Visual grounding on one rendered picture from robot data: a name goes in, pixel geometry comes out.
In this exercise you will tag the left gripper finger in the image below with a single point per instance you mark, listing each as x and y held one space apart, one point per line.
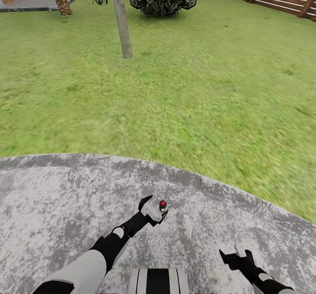
146 199

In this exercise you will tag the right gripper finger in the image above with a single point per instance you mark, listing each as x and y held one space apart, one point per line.
222 256

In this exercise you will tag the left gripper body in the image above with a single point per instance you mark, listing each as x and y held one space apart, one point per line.
143 220

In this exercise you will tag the robot trunk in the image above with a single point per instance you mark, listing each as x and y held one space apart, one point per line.
158 281

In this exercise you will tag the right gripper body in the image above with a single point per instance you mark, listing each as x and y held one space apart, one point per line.
237 263

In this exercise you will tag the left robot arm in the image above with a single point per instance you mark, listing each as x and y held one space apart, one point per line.
86 273

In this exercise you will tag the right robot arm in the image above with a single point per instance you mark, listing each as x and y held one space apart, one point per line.
262 282

